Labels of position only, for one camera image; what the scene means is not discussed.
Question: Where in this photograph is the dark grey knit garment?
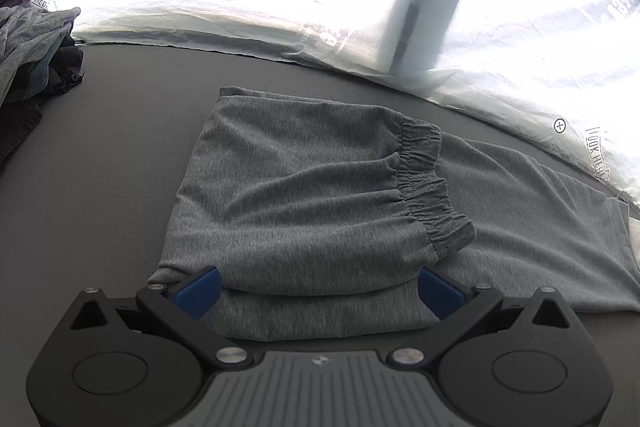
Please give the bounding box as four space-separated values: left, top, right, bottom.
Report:
0 99 45 165

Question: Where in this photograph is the pile of mixed clothes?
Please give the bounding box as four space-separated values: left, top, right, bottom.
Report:
0 6 82 105

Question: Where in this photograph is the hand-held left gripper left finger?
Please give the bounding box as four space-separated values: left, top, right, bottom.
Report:
69 266 253 370

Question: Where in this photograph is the dark blue garment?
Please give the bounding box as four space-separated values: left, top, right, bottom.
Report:
15 44 86 98

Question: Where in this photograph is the white printed backdrop sheet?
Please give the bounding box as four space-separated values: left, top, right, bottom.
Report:
10 0 640 208

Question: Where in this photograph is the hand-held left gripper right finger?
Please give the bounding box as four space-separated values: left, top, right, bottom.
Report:
387 268 572 368

